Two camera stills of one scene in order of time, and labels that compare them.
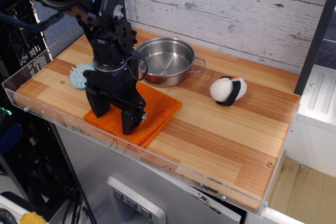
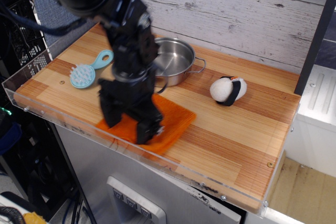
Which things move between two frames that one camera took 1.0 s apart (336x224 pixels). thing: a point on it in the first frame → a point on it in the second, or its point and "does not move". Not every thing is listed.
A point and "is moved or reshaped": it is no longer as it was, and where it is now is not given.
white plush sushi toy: (227, 89) does not move
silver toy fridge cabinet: (119, 188) does not move
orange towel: (159, 109) is moved or reshaped
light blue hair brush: (77, 78) does not move
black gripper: (119, 82) → (130, 91)
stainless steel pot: (169, 59) does not move
